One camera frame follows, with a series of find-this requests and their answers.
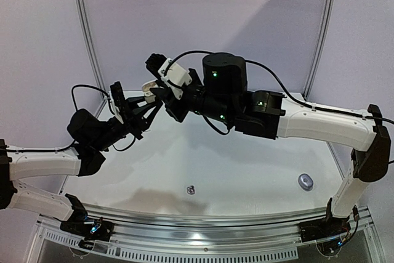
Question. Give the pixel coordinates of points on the aluminium front rail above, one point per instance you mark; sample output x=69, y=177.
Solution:
x=181, y=229

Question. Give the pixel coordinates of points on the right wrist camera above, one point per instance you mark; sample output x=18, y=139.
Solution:
x=168, y=73

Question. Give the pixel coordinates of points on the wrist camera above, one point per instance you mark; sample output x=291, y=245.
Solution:
x=118, y=102
x=168, y=73

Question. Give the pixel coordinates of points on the white slotted cable duct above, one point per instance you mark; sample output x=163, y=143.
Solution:
x=57, y=247

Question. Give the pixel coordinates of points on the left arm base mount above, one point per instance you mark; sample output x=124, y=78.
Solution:
x=80, y=224

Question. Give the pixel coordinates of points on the grey oval puck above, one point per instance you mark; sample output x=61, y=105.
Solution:
x=305, y=182

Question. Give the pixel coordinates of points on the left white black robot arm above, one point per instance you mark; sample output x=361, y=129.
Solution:
x=83, y=157

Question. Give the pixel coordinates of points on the left aluminium frame post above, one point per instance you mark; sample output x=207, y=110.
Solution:
x=89, y=44

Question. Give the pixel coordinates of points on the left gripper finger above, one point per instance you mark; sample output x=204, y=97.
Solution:
x=143, y=102
x=147, y=113

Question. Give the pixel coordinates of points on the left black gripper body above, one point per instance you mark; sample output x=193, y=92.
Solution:
x=131, y=124

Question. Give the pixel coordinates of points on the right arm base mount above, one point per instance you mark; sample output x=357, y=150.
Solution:
x=328, y=226

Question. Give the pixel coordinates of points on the right aluminium frame post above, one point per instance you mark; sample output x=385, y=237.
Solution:
x=318, y=51

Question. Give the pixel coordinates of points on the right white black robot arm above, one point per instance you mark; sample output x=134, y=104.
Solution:
x=221, y=94

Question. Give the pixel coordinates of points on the white earbud charging case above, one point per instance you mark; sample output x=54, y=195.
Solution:
x=148, y=94

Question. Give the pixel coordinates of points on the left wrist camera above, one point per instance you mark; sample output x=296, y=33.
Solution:
x=118, y=102

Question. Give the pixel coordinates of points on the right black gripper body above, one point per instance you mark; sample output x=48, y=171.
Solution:
x=173, y=103

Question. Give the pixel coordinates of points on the aluminium frame post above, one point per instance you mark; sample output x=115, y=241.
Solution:
x=89, y=44
x=318, y=51

